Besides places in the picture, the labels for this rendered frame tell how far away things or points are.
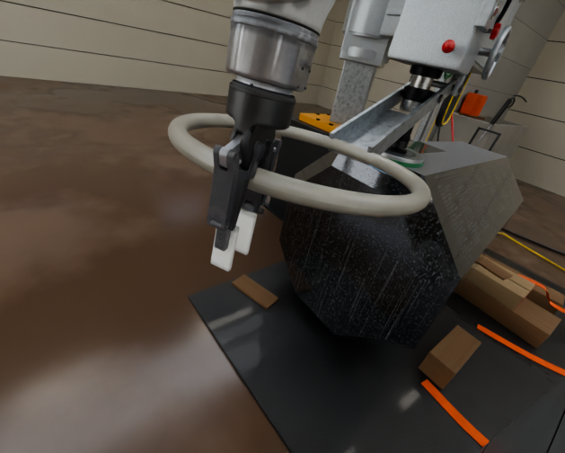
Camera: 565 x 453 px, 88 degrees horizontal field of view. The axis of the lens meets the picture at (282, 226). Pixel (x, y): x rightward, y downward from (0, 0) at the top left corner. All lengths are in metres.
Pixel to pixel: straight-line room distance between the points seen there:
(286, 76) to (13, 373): 1.37
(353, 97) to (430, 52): 1.08
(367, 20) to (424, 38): 0.98
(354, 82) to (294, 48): 1.78
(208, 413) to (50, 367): 0.61
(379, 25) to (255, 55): 1.74
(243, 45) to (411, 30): 0.82
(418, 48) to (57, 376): 1.61
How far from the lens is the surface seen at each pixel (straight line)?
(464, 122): 4.39
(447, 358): 1.56
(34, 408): 1.38
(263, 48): 0.31
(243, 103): 0.32
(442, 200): 1.13
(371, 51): 2.04
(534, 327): 2.15
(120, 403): 1.30
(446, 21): 1.07
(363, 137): 0.89
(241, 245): 0.44
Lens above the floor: 1.13
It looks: 31 degrees down
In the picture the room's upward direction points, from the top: 12 degrees clockwise
